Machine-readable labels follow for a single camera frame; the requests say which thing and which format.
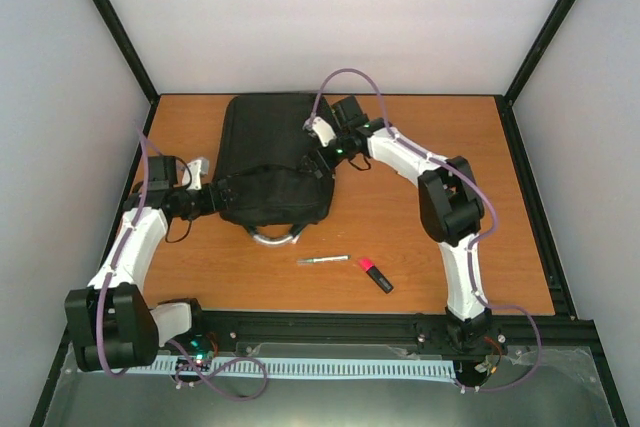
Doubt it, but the black student bag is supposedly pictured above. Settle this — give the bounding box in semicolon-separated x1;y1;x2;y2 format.
213;93;335;247

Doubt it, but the black corner post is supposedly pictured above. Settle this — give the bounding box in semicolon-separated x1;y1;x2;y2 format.
504;0;577;108
62;0;161;103

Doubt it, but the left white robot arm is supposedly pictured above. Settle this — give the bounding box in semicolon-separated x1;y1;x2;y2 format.
64;155;226;375

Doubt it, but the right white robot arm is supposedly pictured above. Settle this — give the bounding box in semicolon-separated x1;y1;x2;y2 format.
303;96;492;352

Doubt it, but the pink black highlighter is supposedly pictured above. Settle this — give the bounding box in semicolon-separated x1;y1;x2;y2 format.
358;258;394;294

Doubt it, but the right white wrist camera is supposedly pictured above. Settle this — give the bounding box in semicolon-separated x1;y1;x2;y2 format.
303;116;337;147

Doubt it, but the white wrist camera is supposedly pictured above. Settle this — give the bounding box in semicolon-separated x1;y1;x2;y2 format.
303;116;337;147
181;157;209;191

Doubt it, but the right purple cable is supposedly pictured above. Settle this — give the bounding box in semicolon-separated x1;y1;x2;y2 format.
310;67;543;393

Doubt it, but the right black corner post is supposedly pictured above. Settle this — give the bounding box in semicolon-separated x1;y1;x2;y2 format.
504;0;577;108

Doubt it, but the black aluminium frame rail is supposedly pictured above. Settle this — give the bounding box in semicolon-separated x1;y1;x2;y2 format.
158;311;599;355

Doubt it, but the left black corner post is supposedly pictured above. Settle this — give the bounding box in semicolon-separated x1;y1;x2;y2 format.
62;0;161;103

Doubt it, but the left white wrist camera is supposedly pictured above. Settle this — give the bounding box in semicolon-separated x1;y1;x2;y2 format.
181;157;209;191

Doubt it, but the silver pen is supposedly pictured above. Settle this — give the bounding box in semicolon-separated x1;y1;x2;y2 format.
297;254;351;265

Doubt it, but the light blue cable duct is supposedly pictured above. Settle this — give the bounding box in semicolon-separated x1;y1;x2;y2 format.
149;352;457;382

